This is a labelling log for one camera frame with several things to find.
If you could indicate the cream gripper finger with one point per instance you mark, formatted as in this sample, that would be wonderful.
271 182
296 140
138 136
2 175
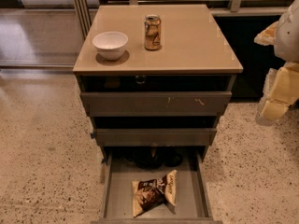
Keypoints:
280 92
267 36

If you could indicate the brown chip bag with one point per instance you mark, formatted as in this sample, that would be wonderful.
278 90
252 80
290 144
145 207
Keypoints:
150 193

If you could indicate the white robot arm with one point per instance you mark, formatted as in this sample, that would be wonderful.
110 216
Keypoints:
286 44

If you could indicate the grey drawer cabinet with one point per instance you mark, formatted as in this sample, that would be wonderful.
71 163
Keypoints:
155 76

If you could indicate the top grey drawer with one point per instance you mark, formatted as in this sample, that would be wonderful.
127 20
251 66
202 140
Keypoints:
155 103

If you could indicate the middle grey drawer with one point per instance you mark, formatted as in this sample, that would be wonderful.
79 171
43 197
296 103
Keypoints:
155 137

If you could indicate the bottom open grey drawer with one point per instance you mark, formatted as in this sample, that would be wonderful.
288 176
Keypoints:
192 206

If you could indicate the gold soda can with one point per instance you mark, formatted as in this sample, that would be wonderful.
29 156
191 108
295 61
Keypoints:
152 25

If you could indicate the white ceramic bowl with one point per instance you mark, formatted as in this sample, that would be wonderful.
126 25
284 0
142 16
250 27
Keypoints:
111 45

